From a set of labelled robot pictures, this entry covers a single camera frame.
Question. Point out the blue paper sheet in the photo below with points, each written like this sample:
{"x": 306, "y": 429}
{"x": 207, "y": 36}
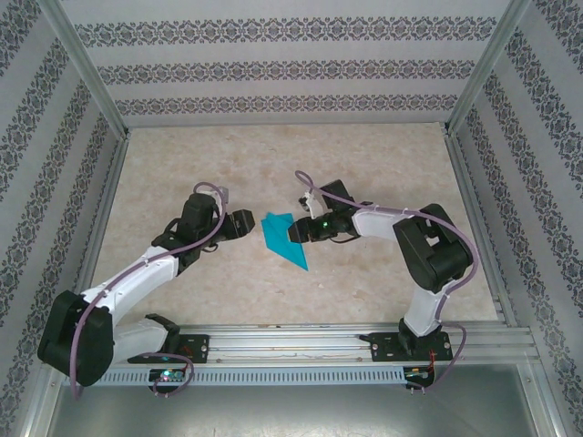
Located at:
{"x": 278, "y": 236}

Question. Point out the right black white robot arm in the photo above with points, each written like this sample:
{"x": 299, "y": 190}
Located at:
{"x": 432, "y": 250}

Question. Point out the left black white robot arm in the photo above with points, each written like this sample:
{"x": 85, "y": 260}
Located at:
{"x": 136, "y": 282}

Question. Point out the metal sheet tray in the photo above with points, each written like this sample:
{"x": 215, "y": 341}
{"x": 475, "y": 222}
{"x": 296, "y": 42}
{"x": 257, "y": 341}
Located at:
{"x": 291, "y": 412}

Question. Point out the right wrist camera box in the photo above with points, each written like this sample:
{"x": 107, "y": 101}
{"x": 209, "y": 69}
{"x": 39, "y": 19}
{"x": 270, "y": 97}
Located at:
{"x": 312, "y": 205}

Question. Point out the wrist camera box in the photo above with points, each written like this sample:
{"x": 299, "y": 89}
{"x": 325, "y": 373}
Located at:
{"x": 312, "y": 205}
{"x": 222, "y": 193}

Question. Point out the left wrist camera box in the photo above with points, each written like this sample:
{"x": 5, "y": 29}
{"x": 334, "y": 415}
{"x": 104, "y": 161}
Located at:
{"x": 222, "y": 193}

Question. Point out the aluminium table side rail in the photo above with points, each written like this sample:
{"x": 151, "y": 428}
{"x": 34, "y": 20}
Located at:
{"x": 107, "y": 196}
{"x": 473, "y": 196}

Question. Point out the aluminium mounting rail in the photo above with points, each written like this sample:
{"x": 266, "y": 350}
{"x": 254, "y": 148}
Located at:
{"x": 291, "y": 348}

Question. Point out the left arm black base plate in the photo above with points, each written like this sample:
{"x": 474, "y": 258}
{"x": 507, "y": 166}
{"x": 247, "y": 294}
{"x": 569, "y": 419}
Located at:
{"x": 200, "y": 348}

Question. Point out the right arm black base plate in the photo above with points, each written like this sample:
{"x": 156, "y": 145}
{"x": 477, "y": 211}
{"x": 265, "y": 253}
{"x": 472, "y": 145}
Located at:
{"x": 387, "y": 348}

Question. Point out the aluminium frame post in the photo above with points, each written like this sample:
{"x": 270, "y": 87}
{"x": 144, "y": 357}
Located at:
{"x": 91, "y": 77}
{"x": 483, "y": 77}

